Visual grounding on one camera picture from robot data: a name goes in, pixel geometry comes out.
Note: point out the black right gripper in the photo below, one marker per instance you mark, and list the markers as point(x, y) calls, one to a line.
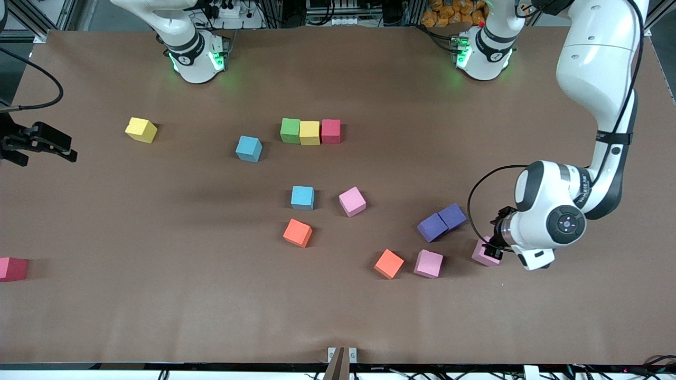
point(16, 139)

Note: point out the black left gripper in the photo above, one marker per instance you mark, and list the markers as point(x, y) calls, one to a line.
point(497, 237)

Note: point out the pink foam cube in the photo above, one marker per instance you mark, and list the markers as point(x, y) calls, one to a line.
point(428, 263)
point(351, 201)
point(479, 257)

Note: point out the blue foam cube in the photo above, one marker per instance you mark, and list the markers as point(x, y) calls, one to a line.
point(248, 148)
point(302, 197)

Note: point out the red foam cube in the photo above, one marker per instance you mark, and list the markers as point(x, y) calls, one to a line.
point(331, 131)
point(11, 268)

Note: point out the yellow foam cube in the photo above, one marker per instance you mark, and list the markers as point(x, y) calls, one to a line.
point(141, 129)
point(309, 133)

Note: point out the green foam cube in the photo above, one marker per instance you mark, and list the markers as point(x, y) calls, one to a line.
point(289, 130)

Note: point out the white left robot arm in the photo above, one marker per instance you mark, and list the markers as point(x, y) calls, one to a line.
point(597, 68)

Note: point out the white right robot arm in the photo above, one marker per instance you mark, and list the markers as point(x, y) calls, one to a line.
point(190, 31)

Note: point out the purple foam cube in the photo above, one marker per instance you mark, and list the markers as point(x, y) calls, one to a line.
point(452, 215)
point(432, 227)

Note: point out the orange foam cube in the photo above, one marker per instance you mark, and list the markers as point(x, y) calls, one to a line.
point(388, 263)
point(297, 233)

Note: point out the tan vertical strut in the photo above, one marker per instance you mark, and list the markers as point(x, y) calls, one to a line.
point(336, 367)

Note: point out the white power strip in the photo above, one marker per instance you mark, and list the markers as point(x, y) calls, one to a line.
point(232, 10)

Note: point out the pile of orange bags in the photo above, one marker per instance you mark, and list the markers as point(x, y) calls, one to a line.
point(449, 13)

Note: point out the aluminium frame rail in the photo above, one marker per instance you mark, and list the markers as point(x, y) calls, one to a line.
point(74, 13)
point(663, 10)

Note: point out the small metal table bracket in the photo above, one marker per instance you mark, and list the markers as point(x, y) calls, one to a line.
point(331, 354)

